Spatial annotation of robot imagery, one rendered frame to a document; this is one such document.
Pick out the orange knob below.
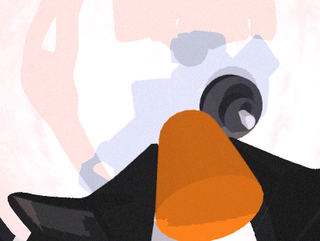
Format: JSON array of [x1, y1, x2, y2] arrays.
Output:
[[155, 109, 263, 241]]

